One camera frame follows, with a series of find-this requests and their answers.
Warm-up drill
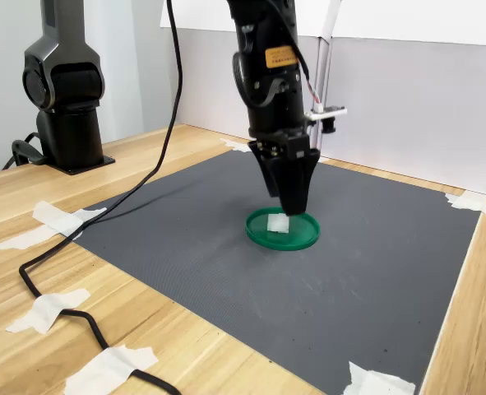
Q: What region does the small white plastic terminal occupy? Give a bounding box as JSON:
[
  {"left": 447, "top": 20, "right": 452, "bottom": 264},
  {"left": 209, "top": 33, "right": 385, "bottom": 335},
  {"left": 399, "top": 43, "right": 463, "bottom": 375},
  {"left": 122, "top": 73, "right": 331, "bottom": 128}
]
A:
[{"left": 266, "top": 212, "right": 291, "bottom": 235}]

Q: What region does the round green lid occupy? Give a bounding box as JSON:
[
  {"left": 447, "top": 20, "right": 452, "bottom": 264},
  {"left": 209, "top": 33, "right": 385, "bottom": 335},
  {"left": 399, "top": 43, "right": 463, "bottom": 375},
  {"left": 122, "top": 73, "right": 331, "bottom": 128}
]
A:
[{"left": 244, "top": 207, "right": 322, "bottom": 252}]

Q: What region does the dark grey mat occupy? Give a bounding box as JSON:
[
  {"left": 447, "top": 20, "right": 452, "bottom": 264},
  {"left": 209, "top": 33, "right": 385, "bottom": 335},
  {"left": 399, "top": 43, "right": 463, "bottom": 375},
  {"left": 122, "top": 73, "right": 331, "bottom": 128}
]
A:
[{"left": 70, "top": 148, "right": 483, "bottom": 395}]

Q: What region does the thin black camera wire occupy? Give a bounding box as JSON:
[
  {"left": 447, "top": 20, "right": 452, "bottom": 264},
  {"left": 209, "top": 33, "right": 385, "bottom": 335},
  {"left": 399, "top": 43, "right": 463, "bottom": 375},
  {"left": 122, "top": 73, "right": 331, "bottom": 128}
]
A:
[{"left": 266, "top": 0, "right": 325, "bottom": 112}]

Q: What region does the thick black camera cable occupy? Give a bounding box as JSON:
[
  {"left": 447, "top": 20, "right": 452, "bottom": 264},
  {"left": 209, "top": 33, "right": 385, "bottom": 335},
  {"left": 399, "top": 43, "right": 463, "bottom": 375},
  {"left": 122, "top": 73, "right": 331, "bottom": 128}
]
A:
[{"left": 18, "top": 0, "right": 184, "bottom": 395}]

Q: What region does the black power cable with plug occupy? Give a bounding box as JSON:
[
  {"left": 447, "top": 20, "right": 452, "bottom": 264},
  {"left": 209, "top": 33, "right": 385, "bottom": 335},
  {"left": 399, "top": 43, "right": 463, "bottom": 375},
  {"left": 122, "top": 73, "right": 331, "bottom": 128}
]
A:
[{"left": 2, "top": 131, "right": 46, "bottom": 171}]

